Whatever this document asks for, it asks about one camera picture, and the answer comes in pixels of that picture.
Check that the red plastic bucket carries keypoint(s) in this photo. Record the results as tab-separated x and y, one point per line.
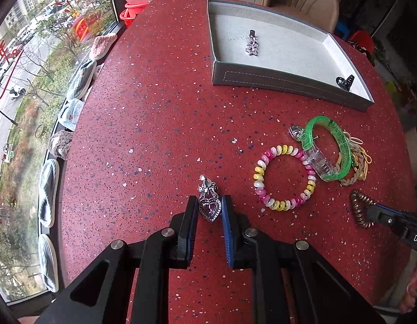
129	17

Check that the blue plastic stool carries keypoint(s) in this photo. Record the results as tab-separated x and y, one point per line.
343	27

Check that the silver purple heart hair clip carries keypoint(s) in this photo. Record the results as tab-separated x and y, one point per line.
210	209

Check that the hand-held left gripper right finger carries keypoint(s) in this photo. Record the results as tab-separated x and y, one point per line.
227	229

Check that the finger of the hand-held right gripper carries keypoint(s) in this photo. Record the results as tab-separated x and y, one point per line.
380	213

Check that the light blue slipper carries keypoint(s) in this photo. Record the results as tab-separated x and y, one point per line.
48	189
48	260

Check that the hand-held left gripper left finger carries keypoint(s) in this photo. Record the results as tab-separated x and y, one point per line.
191	222

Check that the silver star hair clip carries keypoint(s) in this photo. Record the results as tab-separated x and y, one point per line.
252	45

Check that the person's right hand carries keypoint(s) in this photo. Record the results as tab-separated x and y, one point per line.
412	287

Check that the grey jewelry tray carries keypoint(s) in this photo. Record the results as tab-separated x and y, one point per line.
282	54

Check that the grey fuzzy slipper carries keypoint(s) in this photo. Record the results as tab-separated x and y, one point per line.
60	141

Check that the black claw hair clip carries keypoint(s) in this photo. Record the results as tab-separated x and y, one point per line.
345	81

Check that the pink fuzzy slipper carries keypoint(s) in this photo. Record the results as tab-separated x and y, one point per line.
102	45

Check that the red plastic stool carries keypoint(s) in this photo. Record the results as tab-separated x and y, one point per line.
362	37

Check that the denim slipper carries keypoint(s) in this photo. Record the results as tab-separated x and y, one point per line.
70	111

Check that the blue-grey knit slipper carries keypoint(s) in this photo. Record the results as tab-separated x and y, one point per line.
80	77

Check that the silver charm hair clip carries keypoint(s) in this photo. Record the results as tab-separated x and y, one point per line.
296	131

